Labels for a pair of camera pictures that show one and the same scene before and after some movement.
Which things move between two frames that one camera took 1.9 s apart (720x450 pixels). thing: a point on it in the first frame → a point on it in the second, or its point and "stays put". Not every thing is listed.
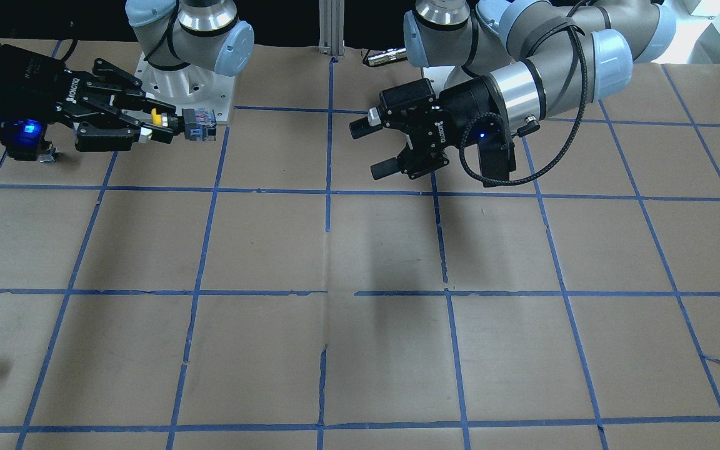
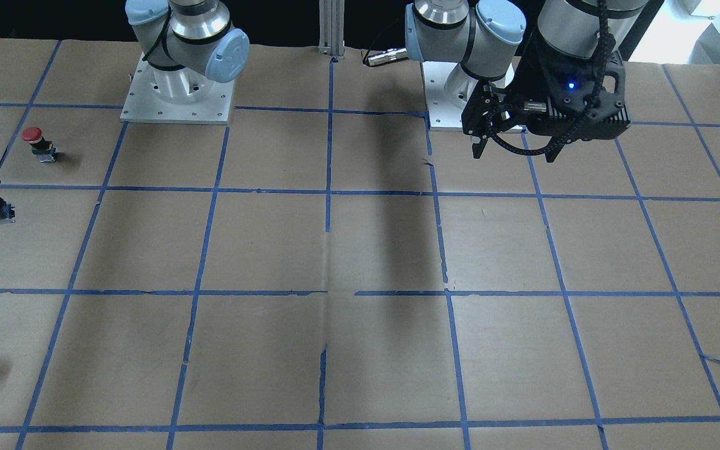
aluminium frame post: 331,27 stays put
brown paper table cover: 264,292 stays put
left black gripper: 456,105 → 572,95
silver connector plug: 394,54 stays put
